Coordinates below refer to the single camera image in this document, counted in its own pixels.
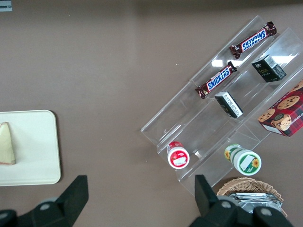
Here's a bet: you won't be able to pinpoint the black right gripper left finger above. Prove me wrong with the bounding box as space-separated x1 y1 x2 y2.
29 175 89 227

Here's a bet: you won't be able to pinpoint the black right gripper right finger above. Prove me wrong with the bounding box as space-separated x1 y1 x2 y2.
189 175 240 227

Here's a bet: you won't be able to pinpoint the triangular sandwich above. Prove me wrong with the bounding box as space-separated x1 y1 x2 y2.
0 122 17 166

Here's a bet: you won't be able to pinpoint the light wicker basket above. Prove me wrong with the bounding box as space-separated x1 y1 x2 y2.
216 177 283 213

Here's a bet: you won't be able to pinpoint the cream rectangular tray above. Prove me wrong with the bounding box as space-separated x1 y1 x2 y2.
0 109 62 187

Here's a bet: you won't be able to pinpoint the stacked foil containers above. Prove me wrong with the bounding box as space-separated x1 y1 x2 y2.
226 192 288 219

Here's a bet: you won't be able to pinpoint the red lidded cup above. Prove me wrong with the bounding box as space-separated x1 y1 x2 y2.
166 140 191 169

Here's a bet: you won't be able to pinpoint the green lidded cup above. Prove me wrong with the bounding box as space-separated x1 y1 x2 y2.
223 143 262 176

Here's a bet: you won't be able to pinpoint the clear acrylic stepped shelf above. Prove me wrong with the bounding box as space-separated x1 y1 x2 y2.
140 15 303 197

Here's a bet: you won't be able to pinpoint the small black box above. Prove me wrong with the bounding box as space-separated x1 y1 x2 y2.
214 91 244 119
250 54 288 83

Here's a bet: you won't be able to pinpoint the red plaid cookie box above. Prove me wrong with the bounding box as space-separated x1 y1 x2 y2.
257 79 303 138

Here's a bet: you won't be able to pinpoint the Snickers bar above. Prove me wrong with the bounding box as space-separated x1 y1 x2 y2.
194 61 238 100
229 21 278 60

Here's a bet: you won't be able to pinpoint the grey white label block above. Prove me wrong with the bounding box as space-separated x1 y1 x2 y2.
0 0 13 13

